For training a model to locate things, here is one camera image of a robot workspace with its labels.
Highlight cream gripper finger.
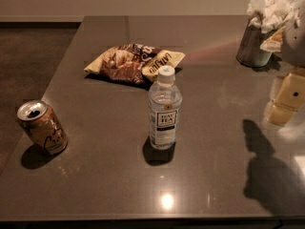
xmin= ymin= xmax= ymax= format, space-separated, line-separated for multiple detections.
xmin=267 ymin=72 xmax=305 ymax=126

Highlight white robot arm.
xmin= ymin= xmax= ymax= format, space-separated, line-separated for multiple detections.
xmin=265 ymin=19 xmax=305 ymax=126

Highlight brown chip bag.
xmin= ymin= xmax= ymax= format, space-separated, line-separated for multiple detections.
xmin=84 ymin=44 xmax=185 ymax=86

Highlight metal cup with napkins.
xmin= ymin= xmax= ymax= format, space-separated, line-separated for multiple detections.
xmin=236 ymin=0 xmax=305 ymax=68

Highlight clear plastic water bottle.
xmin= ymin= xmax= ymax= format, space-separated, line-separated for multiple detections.
xmin=149 ymin=66 xmax=182 ymax=150

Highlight orange soda can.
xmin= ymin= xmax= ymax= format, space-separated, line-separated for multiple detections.
xmin=17 ymin=100 xmax=68 ymax=156

